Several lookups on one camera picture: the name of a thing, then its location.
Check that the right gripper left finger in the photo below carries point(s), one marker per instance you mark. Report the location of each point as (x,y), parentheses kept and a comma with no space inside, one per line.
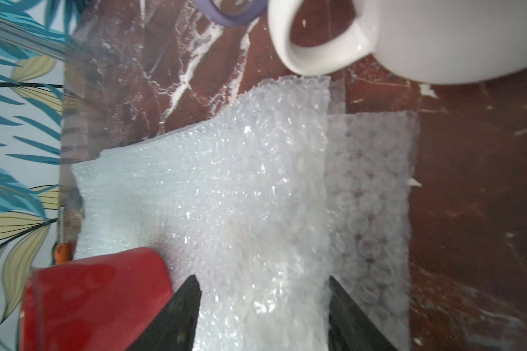
(174,328)

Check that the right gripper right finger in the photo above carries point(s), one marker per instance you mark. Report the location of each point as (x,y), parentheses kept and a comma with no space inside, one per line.
(349,327)

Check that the clear bubble wrap sheet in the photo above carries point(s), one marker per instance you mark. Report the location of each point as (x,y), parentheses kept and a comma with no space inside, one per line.
(265,202)

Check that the white mug red inside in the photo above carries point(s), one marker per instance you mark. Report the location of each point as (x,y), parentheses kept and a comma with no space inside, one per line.
(436,42)

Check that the lavender mug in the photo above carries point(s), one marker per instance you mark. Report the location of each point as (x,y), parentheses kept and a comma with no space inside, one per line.
(231,13)

